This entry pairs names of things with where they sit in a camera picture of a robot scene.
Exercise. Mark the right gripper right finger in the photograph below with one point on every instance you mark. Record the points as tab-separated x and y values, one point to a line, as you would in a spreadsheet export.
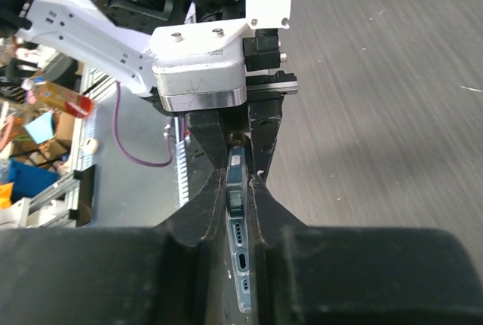
356	275

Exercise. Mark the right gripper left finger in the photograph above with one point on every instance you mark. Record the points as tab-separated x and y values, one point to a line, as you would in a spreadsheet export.
168	274

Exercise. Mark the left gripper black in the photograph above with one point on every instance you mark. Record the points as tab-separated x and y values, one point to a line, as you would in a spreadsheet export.
264	118

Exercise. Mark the clear phone case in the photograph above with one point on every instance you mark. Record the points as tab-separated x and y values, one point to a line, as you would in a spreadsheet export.
231	312

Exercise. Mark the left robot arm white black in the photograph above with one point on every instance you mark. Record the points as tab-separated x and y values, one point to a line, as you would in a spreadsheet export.
111	35

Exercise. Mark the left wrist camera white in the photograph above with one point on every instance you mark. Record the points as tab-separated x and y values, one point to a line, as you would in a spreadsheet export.
201	66

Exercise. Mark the slotted cable duct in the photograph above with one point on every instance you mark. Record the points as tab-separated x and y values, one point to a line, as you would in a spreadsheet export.
182	146

